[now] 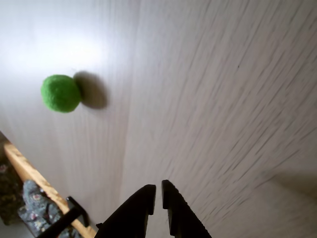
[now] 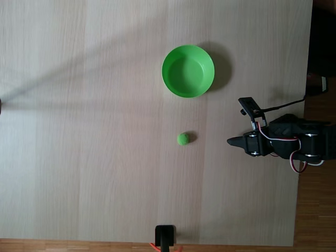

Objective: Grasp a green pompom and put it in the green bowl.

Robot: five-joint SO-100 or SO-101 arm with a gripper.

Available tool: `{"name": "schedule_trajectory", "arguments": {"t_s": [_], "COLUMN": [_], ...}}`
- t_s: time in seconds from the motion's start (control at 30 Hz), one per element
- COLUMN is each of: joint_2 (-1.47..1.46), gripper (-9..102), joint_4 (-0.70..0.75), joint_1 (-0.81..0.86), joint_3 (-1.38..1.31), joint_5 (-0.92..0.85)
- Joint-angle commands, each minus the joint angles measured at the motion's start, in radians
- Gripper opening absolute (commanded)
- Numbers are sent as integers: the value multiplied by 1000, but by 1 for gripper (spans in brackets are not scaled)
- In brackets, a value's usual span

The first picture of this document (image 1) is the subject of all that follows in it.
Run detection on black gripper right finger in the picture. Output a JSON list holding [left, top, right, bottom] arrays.
[[161, 179, 212, 238]]

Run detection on grey floral fabric cushion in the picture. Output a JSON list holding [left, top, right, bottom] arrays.
[[17, 179, 82, 238]]

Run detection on green pompom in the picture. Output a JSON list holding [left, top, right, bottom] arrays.
[[40, 74, 82, 114]]

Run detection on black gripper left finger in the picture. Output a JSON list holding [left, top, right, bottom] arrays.
[[96, 184, 157, 238]]

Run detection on dark floral fabric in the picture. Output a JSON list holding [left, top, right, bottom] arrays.
[[0, 148, 25, 226]]

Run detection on black table clamp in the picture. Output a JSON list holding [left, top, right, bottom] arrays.
[[37, 196, 89, 238]]

